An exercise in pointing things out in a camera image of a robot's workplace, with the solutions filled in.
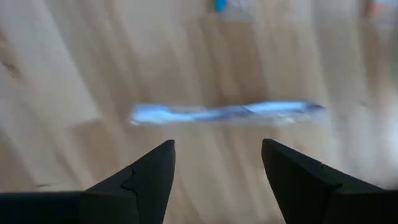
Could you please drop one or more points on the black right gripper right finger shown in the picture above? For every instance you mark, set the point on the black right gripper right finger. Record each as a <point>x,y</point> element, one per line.
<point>298,193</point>

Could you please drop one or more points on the purple toothbrush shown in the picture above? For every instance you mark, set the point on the purple toothbrush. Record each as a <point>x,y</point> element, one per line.
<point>186,113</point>

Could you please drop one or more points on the blue toothbrush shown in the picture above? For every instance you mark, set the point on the blue toothbrush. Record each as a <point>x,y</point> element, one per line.
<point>220,4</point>

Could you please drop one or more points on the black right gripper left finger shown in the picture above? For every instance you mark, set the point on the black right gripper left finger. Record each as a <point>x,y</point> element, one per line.
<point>146,186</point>

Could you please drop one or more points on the orange toothbrush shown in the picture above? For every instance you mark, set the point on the orange toothbrush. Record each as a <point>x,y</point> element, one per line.
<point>377,7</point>

